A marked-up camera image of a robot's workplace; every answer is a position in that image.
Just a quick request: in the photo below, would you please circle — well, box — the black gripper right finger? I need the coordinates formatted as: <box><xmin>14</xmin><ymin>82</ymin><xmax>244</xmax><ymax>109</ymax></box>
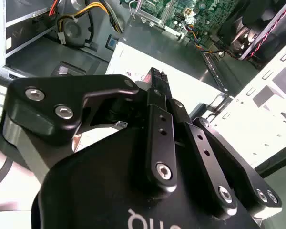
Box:
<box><xmin>160</xmin><ymin>70</ymin><xmax>282</xmax><ymax>219</ymax></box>

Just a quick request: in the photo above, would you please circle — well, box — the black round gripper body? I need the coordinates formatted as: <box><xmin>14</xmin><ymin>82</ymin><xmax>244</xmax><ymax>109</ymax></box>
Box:
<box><xmin>31</xmin><ymin>126</ymin><xmax>255</xmax><ymax>229</ymax></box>

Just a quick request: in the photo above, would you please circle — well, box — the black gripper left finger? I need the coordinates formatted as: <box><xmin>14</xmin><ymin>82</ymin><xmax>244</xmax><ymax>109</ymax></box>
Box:
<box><xmin>0</xmin><ymin>68</ymin><xmax>180</xmax><ymax>193</ymax></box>

